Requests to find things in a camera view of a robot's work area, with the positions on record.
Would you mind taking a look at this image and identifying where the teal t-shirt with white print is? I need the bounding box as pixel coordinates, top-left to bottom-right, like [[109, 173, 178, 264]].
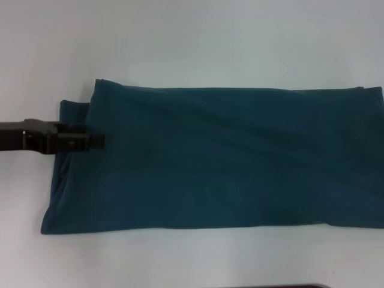
[[40, 78, 384, 236]]

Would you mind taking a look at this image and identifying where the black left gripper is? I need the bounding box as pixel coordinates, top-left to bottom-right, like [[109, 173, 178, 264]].
[[0, 118, 106, 156]]

